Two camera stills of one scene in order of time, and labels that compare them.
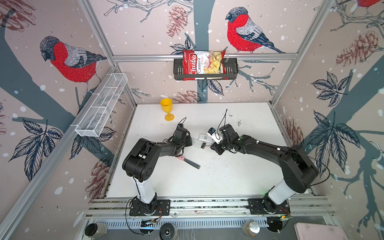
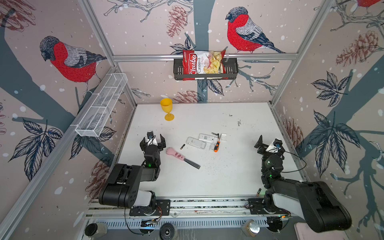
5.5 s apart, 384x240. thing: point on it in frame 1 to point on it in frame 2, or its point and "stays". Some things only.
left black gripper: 189,140 to 142,146
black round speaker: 167,231 stays
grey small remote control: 198,143 stays
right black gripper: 214,147 to 263,148
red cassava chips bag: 196,62 stays
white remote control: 204,137 stays
